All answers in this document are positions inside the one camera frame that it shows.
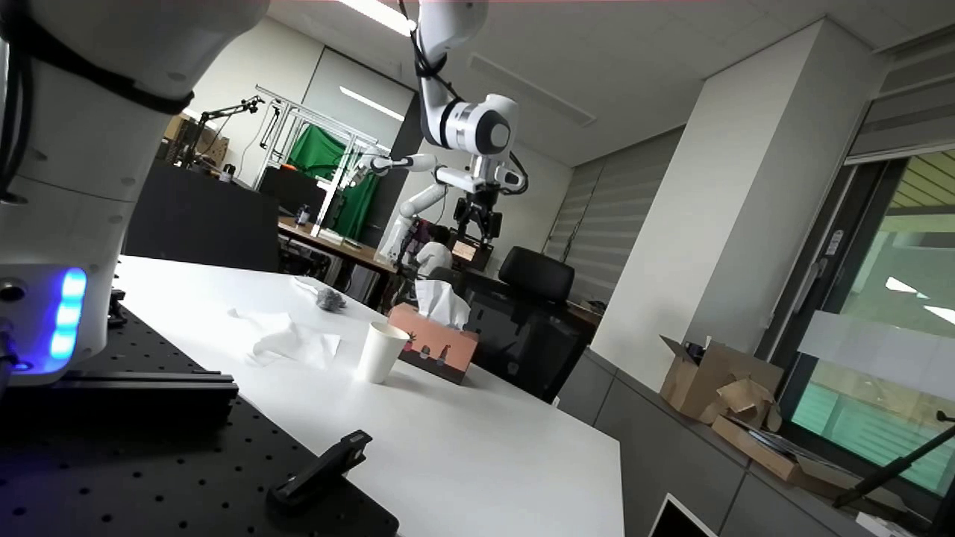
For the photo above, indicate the white paper cup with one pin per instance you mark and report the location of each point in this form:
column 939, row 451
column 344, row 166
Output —
column 381, row 353

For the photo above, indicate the black office chair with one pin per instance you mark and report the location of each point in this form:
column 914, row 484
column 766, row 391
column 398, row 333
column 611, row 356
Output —
column 525, row 326

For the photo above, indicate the black perforated breadboard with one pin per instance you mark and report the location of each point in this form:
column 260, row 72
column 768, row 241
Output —
column 147, row 442

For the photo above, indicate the green cloth on rack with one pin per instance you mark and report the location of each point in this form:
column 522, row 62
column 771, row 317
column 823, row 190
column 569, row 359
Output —
column 319, row 154

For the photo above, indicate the white robot base with blue light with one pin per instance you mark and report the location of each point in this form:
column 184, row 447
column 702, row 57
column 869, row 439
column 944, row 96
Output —
column 90, row 87

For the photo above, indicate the open cardboard box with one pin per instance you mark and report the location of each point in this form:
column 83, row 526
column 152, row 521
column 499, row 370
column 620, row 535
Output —
column 701, row 370

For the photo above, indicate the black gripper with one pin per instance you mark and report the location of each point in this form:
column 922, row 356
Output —
column 475, row 220

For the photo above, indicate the wooden background desk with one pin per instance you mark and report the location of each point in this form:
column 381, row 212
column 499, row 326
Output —
column 332, row 247

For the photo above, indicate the grey brush with white handle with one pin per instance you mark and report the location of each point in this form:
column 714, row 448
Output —
column 328, row 299

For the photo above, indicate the second white robot arm background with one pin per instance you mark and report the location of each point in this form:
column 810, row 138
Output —
column 413, row 203

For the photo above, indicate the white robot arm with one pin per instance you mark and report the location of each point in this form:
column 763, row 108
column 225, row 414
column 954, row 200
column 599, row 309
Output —
column 483, row 129

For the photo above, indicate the black clamp on breadboard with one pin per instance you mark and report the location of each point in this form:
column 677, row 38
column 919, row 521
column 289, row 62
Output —
column 320, row 476

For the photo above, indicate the white wipe pulled from box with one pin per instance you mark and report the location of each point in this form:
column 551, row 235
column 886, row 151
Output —
column 441, row 302

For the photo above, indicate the crumpled white wipe on table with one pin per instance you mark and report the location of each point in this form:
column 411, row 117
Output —
column 286, row 338

